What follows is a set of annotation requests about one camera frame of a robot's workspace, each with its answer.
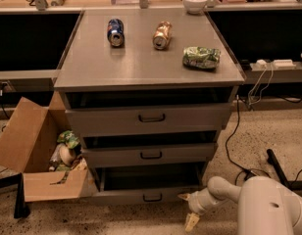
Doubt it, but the grey bottom drawer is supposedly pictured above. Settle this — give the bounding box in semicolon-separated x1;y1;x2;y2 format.
91;163;206;206

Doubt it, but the grey drawer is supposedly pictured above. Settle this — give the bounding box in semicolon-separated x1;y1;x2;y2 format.
91;163;206;206
82;131;217;167
65;86;232;137

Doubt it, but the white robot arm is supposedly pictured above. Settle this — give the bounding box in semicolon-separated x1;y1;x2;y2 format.
178;176;302;235

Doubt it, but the grey middle drawer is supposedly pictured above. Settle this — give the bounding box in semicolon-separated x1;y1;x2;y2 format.
82;131;217;167

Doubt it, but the grey drawer cabinet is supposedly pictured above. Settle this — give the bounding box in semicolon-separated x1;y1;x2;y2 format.
54;8;246;194

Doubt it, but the grey top drawer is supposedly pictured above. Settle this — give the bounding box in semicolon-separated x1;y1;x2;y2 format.
65;86;232;137

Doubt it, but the black stand leg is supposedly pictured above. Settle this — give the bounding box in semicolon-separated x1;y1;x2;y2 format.
267;149;302;191

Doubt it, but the white cup in box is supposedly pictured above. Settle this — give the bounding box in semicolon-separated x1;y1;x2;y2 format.
60;146;76;166

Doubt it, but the green bag in box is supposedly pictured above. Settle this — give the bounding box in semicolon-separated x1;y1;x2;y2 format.
57;130;79;149

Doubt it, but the green chip bag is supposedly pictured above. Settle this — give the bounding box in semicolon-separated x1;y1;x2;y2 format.
182;46;221;70

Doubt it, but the white power strip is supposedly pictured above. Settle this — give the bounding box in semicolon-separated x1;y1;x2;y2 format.
255;60;296;70

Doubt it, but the orange soda can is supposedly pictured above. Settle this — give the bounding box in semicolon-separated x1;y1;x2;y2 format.
152;22;172;50

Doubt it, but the cardboard box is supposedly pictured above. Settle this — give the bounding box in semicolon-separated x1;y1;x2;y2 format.
0;93;97;202

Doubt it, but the blue soda can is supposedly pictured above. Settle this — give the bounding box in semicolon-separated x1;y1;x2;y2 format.
107;19;125;47

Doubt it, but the white bowl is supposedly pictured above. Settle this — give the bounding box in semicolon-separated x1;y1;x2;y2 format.
182;0;208;14

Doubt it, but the black power cable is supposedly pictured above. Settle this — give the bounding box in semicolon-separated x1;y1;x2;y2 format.
225;95;272;186

